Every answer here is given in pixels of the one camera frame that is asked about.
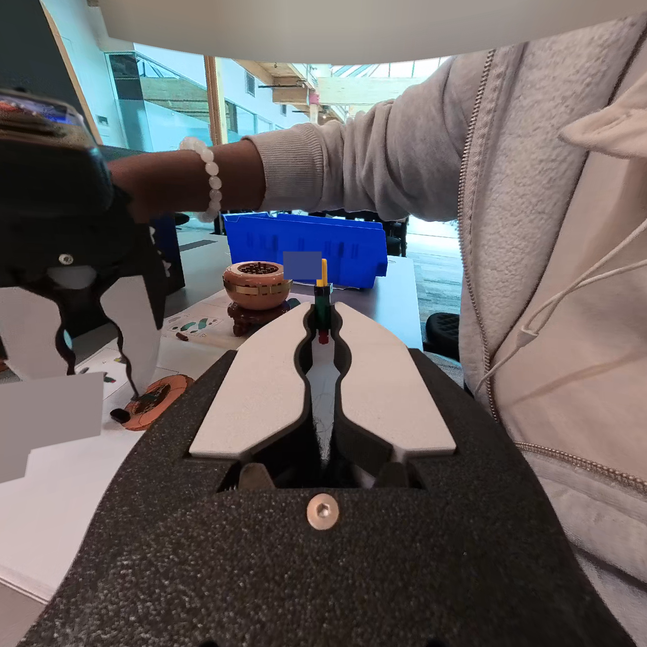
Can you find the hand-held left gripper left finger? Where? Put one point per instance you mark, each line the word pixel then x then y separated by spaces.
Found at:
pixel 252 389

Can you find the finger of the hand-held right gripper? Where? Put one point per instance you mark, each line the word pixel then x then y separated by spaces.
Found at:
pixel 136 328
pixel 25 333

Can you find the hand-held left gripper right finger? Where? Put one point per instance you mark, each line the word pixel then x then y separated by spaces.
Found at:
pixel 389 394

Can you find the small black brick piece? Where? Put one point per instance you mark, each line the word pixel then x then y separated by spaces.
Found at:
pixel 120 415

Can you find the small black yellow toy pin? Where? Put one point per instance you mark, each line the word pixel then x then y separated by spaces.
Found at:
pixel 322 308

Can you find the person's right forearm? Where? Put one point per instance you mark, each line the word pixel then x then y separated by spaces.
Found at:
pixel 328 167

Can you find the grey desk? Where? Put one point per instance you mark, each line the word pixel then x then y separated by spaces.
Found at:
pixel 394 308

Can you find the person's right hand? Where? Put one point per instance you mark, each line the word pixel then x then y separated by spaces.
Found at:
pixel 161 182

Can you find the open instruction booklet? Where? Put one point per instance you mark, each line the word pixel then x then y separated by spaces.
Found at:
pixel 101 359

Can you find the black office chair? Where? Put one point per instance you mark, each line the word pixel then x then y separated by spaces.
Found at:
pixel 445 333

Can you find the brown brick-built pot model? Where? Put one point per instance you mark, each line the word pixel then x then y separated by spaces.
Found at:
pixel 258 295

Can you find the blue plastic storage bin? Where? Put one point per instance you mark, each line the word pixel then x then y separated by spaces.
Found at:
pixel 349 252

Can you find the person in beige hoodie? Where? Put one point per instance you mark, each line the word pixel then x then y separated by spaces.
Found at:
pixel 581 404

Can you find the wooden pillar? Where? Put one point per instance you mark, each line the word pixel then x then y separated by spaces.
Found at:
pixel 215 101

